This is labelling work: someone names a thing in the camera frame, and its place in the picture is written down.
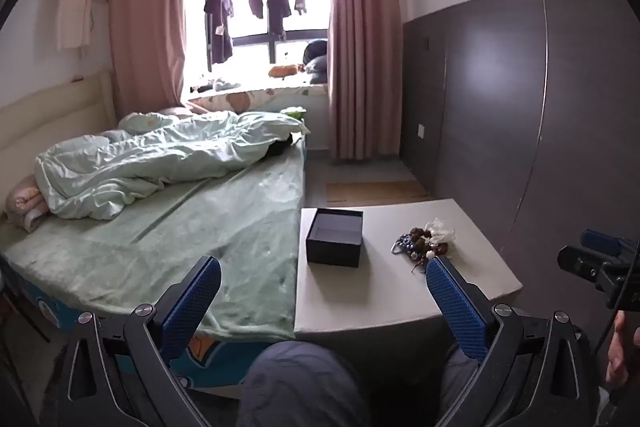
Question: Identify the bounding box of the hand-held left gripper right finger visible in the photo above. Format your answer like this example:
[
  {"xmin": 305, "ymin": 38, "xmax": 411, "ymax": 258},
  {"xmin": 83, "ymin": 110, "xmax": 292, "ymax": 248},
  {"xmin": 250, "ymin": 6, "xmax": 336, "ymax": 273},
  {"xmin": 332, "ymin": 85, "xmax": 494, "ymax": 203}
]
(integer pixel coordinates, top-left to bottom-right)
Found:
[{"xmin": 425, "ymin": 255, "xmax": 601, "ymax": 427}]

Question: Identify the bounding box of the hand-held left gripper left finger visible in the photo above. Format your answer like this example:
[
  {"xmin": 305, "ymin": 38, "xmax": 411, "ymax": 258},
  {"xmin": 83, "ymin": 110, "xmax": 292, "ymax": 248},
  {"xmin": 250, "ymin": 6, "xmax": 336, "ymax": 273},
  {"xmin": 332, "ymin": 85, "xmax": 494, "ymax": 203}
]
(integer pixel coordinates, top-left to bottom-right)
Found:
[{"xmin": 47, "ymin": 255, "xmax": 223, "ymax": 427}]

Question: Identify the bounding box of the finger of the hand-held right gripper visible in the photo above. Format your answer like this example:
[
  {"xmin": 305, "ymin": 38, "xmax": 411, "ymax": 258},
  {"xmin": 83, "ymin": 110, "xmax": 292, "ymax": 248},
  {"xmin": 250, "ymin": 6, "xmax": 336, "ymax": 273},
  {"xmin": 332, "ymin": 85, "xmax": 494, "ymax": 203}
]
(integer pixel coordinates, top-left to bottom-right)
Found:
[
  {"xmin": 557, "ymin": 245, "xmax": 613, "ymax": 286},
  {"xmin": 581, "ymin": 229, "xmax": 640, "ymax": 259}
]

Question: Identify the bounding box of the pile of beaded jewelry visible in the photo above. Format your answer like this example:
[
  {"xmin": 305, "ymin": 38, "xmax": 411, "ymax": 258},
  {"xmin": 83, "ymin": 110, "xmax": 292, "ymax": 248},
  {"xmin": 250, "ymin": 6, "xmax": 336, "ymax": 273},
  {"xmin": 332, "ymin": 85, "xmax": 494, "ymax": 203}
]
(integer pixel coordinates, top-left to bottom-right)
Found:
[{"xmin": 391, "ymin": 227, "xmax": 451, "ymax": 274}]

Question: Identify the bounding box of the white fabric piece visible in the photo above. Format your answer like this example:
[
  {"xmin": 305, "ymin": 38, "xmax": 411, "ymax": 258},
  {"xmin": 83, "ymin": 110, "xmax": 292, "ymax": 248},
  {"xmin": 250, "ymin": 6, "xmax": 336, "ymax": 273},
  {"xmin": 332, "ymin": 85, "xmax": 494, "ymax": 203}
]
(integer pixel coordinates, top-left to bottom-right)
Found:
[{"xmin": 424, "ymin": 218, "xmax": 458, "ymax": 244}]

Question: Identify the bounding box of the black jewelry box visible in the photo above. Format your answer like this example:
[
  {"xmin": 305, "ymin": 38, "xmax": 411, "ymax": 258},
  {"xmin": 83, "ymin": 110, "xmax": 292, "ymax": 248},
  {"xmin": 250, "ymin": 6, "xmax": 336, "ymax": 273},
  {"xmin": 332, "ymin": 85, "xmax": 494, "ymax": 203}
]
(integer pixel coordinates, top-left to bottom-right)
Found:
[{"xmin": 305, "ymin": 208, "xmax": 364, "ymax": 269}]

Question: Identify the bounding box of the person's right hand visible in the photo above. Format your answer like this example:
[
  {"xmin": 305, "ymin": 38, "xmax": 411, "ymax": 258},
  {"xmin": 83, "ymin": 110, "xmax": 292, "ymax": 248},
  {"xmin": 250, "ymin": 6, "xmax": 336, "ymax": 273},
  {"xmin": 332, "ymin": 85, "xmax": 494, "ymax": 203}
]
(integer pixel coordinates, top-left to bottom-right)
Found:
[{"xmin": 605, "ymin": 311, "xmax": 640, "ymax": 385}]

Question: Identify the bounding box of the bed with green sheet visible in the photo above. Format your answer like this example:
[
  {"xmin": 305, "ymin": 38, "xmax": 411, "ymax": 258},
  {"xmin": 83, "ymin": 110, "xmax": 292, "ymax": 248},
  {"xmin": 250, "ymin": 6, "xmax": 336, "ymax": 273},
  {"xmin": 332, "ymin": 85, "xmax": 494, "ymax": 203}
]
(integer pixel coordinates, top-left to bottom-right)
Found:
[{"xmin": 0, "ymin": 127, "xmax": 307, "ymax": 390}]

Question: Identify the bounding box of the person's right leg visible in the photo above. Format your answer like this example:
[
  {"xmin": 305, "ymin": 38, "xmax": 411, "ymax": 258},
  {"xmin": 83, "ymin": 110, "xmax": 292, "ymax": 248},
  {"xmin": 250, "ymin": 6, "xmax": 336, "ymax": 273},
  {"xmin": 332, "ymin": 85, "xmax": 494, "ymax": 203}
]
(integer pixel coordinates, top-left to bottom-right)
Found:
[{"xmin": 440, "ymin": 342, "xmax": 496, "ymax": 427}]

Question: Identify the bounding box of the person's leg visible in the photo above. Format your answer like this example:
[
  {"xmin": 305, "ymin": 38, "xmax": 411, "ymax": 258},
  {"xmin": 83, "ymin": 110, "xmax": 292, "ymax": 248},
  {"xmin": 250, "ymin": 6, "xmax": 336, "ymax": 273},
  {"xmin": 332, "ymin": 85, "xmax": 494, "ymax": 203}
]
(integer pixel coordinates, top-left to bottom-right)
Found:
[
  {"xmin": 440, "ymin": 342, "xmax": 496, "ymax": 427},
  {"xmin": 235, "ymin": 341, "xmax": 371, "ymax": 427}
]

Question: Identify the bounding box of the person's left leg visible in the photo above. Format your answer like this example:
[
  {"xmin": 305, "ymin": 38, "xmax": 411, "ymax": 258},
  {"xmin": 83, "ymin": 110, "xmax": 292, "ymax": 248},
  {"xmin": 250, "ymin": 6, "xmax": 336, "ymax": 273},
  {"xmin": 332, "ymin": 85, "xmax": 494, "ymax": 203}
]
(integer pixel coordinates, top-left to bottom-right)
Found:
[{"xmin": 235, "ymin": 341, "xmax": 371, "ymax": 427}]

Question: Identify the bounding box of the brown cardboard sheet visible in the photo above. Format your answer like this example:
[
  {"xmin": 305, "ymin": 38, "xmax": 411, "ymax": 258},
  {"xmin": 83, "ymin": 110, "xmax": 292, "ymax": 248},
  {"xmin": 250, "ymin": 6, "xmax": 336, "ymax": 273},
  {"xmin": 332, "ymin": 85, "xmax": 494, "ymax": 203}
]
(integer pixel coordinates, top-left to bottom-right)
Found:
[{"xmin": 326, "ymin": 180, "xmax": 433, "ymax": 206}]

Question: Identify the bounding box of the light green quilt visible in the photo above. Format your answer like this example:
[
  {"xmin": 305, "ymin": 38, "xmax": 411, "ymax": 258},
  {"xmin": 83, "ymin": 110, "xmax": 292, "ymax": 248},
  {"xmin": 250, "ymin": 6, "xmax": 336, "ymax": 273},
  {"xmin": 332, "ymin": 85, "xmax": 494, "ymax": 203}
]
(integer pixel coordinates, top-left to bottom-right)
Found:
[{"xmin": 34, "ymin": 109, "xmax": 312, "ymax": 221}]

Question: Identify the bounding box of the black cloth item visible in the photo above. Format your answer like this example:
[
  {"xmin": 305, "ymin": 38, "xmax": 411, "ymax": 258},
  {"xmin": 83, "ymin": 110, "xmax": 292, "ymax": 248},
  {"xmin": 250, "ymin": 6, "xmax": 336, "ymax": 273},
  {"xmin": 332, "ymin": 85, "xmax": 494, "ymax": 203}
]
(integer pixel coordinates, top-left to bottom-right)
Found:
[{"xmin": 267, "ymin": 134, "xmax": 293, "ymax": 156}]

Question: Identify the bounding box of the pink patterned pillow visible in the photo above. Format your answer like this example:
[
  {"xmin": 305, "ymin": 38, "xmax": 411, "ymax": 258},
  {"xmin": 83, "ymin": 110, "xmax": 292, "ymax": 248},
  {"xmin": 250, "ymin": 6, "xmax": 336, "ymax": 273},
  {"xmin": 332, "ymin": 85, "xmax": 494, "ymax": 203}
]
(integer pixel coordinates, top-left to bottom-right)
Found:
[{"xmin": 5, "ymin": 174, "xmax": 51, "ymax": 234}]

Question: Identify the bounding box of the grey cloth heap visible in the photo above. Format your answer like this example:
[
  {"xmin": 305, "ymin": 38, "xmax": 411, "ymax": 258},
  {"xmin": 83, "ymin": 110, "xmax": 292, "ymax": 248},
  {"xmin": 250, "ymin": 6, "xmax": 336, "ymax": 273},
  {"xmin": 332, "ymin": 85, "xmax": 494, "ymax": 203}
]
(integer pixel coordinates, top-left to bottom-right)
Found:
[{"xmin": 196, "ymin": 77, "xmax": 242, "ymax": 94}]

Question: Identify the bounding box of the beige padded headboard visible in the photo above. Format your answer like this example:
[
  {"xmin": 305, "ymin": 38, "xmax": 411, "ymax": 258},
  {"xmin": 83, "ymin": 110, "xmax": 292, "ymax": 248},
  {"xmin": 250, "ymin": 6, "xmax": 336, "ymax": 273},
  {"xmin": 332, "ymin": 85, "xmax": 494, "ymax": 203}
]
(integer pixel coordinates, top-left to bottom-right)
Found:
[{"xmin": 0, "ymin": 71, "xmax": 117, "ymax": 218}]

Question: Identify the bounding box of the grey pillow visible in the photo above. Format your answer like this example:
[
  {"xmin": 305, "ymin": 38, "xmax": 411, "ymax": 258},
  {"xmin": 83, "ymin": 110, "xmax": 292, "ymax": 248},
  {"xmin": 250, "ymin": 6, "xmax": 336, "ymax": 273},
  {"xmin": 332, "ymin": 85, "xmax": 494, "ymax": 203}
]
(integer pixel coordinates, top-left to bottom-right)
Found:
[{"xmin": 304, "ymin": 57, "xmax": 329, "ymax": 84}]

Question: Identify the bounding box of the pink curtain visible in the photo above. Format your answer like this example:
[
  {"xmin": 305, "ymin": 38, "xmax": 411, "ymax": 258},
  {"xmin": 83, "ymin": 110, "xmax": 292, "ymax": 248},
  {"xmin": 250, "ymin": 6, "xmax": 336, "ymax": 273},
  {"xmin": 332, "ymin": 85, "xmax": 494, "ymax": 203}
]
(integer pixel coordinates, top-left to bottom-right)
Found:
[
  {"xmin": 109, "ymin": 0, "xmax": 188, "ymax": 128},
  {"xmin": 326, "ymin": 0, "xmax": 405, "ymax": 162}
]

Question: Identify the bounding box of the dark pillow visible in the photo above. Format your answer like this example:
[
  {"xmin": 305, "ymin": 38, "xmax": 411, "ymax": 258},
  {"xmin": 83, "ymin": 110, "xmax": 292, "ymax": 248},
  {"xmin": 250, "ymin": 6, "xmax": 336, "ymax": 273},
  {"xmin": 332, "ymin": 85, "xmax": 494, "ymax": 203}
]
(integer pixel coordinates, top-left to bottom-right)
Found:
[{"xmin": 302, "ymin": 39, "xmax": 329, "ymax": 62}]

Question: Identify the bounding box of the long dark hanging robe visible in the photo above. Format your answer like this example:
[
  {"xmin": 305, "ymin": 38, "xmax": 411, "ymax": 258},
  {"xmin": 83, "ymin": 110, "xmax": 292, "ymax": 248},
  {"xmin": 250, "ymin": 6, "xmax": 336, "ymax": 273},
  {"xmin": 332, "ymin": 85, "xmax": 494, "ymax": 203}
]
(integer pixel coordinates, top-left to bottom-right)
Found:
[{"xmin": 203, "ymin": 0, "xmax": 235, "ymax": 65}]

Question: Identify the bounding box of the white hanging towel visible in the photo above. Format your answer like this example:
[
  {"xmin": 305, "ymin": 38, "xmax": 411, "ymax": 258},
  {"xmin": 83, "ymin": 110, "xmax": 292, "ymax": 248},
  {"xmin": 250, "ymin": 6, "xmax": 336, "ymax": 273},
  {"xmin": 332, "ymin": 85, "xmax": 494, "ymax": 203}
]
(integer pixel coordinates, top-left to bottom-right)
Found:
[{"xmin": 56, "ymin": 0, "xmax": 95, "ymax": 52}]

